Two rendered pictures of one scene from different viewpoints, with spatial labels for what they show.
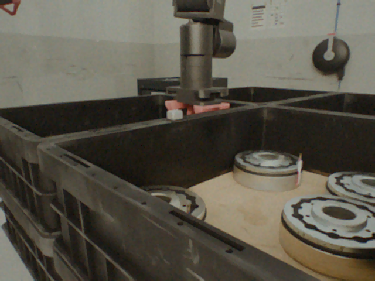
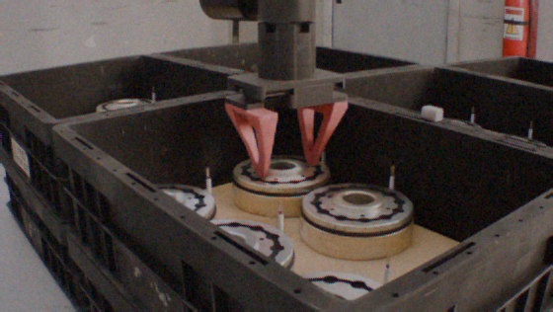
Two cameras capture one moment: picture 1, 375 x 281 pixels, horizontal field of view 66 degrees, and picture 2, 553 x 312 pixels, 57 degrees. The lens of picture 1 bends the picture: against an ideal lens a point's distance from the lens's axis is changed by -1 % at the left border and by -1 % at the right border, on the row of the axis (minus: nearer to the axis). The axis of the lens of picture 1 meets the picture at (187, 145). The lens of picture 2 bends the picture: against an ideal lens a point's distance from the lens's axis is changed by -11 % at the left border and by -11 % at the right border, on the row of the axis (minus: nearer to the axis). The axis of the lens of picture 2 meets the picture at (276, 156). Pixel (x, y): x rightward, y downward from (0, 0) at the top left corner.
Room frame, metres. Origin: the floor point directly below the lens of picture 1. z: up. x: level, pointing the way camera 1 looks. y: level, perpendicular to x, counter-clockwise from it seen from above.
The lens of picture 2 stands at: (0.50, 0.54, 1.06)
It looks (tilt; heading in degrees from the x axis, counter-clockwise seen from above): 18 degrees down; 275
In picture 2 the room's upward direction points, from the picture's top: straight up
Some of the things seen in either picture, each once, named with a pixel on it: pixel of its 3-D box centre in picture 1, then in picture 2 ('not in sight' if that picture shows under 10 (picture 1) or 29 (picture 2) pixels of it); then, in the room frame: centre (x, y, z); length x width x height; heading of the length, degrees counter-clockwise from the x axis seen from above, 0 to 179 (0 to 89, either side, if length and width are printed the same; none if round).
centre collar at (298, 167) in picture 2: not in sight; (281, 168); (0.54, -0.02, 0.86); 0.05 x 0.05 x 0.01
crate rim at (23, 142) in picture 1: (126, 113); (302, 157); (0.52, 0.11, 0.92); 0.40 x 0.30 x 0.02; 134
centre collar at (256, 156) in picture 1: (268, 157); not in sight; (0.43, -0.12, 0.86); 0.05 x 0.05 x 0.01
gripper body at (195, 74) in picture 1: (195, 76); (286, 56); (0.54, -0.02, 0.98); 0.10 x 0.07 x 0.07; 39
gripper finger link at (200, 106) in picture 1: (202, 117); (301, 123); (0.52, -0.03, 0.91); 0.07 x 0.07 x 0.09; 39
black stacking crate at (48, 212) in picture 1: (127, 141); (301, 216); (0.52, 0.11, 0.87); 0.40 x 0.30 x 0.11; 134
